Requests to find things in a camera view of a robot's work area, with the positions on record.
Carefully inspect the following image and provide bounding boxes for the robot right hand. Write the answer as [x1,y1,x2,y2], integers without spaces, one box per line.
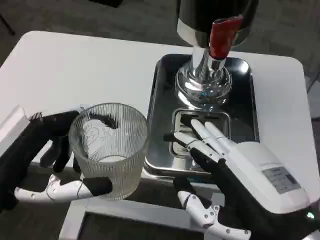
[163,113,320,240]

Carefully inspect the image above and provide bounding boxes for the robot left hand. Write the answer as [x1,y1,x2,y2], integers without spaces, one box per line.
[0,104,114,211]

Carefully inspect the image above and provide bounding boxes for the clear ribbed glass cup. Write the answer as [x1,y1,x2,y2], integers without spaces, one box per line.
[68,102,150,201]

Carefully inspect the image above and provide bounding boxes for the slotted steel drip grid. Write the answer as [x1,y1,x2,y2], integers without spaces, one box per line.
[168,106,231,158]

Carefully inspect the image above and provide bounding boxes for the steel drink dispenser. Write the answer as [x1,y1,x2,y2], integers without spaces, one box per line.
[174,0,259,109]

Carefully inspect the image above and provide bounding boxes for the steel drip tray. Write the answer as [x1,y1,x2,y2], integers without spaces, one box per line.
[143,53,261,181]

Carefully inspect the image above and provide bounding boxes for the white table frame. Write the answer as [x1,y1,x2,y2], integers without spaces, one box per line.
[61,191,227,240]

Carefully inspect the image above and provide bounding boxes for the red tap handle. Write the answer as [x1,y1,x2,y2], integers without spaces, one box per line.
[209,14,244,60]

